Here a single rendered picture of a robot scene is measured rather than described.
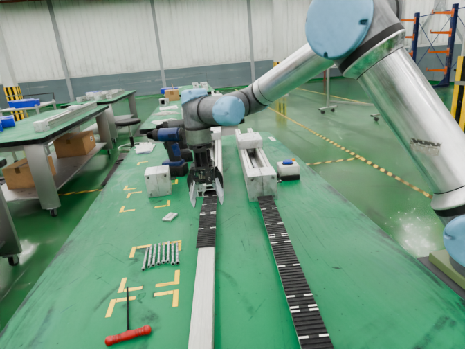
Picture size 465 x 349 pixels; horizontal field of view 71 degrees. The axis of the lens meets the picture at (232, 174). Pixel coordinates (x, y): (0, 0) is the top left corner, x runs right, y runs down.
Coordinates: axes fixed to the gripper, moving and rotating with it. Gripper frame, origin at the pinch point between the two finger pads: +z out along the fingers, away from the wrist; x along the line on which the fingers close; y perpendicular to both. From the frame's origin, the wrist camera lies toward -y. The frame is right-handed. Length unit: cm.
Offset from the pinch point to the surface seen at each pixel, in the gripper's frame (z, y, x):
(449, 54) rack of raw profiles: -5, -866, 667
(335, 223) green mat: 5.6, 11.9, 37.5
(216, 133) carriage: -6, -75, 4
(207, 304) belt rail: 2.6, 44.1, 1.0
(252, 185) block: -0.4, -9.2, 15.6
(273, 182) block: -0.9, -9.2, 22.9
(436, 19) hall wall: -106, -980, 693
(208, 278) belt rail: 2.6, 36.0, 0.9
